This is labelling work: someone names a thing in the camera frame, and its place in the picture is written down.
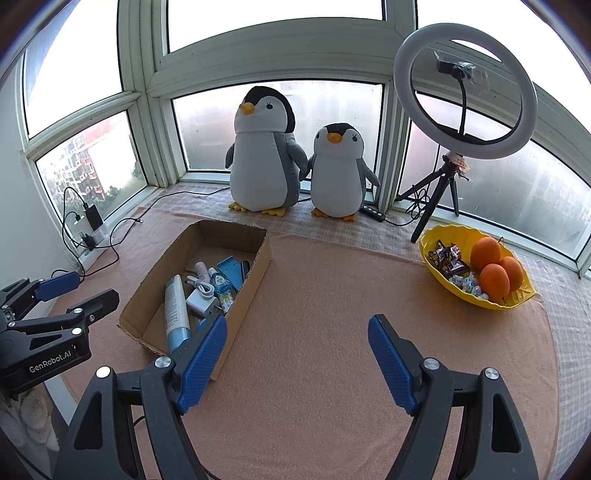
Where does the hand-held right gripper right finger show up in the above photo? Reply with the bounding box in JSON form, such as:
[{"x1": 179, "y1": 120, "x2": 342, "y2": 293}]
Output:
[{"x1": 367, "y1": 314, "x2": 541, "y2": 480}]

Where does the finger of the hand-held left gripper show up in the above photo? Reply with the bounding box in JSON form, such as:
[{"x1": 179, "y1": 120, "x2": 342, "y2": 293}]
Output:
[
  {"x1": 11, "y1": 289, "x2": 120, "y2": 349},
  {"x1": 0, "y1": 271, "x2": 78, "y2": 324}
]

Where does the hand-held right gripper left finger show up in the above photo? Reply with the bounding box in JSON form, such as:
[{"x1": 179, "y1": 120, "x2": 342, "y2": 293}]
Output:
[{"x1": 55, "y1": 314, "x2": 229, "y2": 480}]

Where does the white tube with blue cap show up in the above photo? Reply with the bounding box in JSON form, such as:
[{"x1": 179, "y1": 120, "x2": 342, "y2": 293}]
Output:
[{"x1": 165, "y1": 274, "x2": 191, "y2": 354}]

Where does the white charger plug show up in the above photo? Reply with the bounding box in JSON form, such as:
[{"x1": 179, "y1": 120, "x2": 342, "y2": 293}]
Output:
[{"x1": 185, "y1": 288, "x2": 218, "y2": 317}]

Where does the white USB cable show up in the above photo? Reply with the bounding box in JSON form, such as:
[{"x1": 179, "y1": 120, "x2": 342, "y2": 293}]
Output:
[{"x1": 185, "y1": 274, "x2": 215, "y2": 298}]

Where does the small blue sanitizer bottle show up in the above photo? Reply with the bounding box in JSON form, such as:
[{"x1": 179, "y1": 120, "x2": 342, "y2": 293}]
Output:
[{"x1": 209, "y1": 268, "x2": 232, "y2": 296}]

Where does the cardboard box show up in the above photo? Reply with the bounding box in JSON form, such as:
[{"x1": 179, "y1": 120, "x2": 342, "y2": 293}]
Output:
[{"x1": 117, "y1": 219, "x2": 273, "y2": 384}]

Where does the blue phone stand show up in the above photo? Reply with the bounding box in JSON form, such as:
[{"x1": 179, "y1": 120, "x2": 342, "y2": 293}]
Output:
[{"x1": 216, "y1": 257, "x2": 245, "y2": 291}]

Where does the white power strip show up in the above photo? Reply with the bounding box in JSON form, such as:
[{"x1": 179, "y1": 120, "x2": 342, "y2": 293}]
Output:
[{"x1": 76, "y1": 222, "x2": 112, "y2": 259}]

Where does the pile of blue wrapped candies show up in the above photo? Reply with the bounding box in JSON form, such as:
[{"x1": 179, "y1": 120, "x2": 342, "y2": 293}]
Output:
[{"x1": 448, "y1": 272, "x2": 490, "y2": 301}]

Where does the pile of dark wrapped candies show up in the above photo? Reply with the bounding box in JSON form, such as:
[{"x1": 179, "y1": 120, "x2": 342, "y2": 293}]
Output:
[{"x1": 427, "y1": 240, "x2": 472, "y2": 280}]

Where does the yellow bowl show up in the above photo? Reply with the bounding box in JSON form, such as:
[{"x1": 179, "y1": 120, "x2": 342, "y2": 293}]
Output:
[{"x1": 419, "y1": 224, "x2": 536, "y2": 311}]

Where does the small penguin plush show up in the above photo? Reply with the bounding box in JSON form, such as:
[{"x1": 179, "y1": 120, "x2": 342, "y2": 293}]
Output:
[{"x1": 305, "y1": 122, "x2": 382, "y2": 220}]

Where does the large penguin plush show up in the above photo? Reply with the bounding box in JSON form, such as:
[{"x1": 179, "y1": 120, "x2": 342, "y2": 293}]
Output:
[{"x1": 225, "y1": 85, "x2": 309, "y2": 217}]

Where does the black charging cable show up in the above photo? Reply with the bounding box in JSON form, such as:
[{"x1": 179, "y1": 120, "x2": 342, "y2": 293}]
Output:
[
  {"x1": 62, "y1": 186, "x2": 86, "y2": 241},
  {"x1": 51, "y1": 217, "x2": 144, "y2": 280}
]

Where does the long thin black cable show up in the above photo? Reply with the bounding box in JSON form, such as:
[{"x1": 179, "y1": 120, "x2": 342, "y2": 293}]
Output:
[{"x1": 108, "y1": 187, "x2": 232, "y2": 234}]

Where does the black remote cable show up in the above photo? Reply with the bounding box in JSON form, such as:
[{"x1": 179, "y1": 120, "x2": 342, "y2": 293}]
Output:
[{"x1": 383, "y1": 152, "x2": 444, "y2": 228}]

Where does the white ring light with tripod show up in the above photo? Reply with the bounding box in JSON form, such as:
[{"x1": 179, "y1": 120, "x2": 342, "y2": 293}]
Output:
[{"x1": 393, "y1": 23, "x2": 539, "y2": 244}]

